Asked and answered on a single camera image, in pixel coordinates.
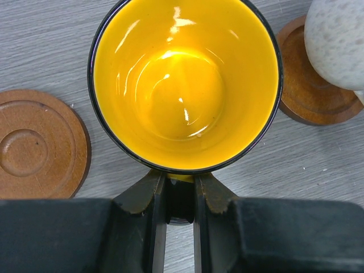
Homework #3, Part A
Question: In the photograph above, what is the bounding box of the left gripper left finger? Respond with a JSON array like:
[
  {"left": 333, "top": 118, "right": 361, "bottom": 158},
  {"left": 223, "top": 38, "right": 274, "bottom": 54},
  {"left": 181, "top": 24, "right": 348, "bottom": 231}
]
[{"left": 1, "top": 171, "right": 166, "bottom": 272}]

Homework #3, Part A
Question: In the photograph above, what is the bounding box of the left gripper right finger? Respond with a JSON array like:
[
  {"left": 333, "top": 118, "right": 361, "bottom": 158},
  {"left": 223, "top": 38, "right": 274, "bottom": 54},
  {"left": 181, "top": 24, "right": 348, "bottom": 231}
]
[{"left": 194, "top": 173, "right": 363, "bottom": 272}]

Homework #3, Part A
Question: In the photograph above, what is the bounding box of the brown wooden coaster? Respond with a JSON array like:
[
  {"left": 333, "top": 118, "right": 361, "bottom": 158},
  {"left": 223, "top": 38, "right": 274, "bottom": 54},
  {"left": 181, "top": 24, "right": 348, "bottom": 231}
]
[
  {"left": 1, "top": 89, "right": 91, "bottom": 199},
  {"left": 276, "top": 15, "right": 363, "bottom": 126}
]

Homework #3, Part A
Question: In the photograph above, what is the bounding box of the yellow glass mug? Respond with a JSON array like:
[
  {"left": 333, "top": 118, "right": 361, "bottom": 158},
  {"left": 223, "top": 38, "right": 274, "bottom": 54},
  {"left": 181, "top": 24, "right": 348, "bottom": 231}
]
[{"left": 87, "top": 0, "right": 284, "bottom": 227}]

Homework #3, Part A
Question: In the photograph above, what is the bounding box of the white ceramic mug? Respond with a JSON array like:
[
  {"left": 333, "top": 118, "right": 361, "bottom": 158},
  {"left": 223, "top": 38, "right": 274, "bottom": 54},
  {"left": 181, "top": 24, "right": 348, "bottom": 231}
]
[{"left": 304, "top": 0, "right": 363, "bottom": 102}]

